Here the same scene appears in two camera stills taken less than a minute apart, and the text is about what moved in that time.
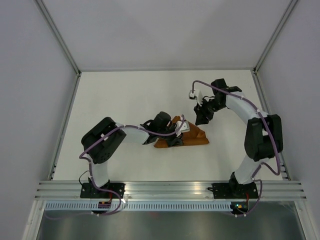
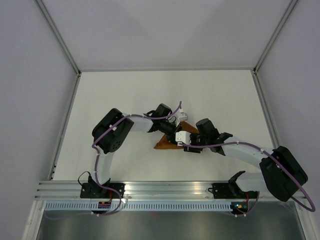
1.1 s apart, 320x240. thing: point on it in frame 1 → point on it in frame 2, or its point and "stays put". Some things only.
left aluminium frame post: x=41 y=5 stays put
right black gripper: x=201 y=114 → x=193 y=149
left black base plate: x=89 y=190 stays put
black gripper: x=184 y=127 → x=182 y=117
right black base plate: x=234 y=191 stays put
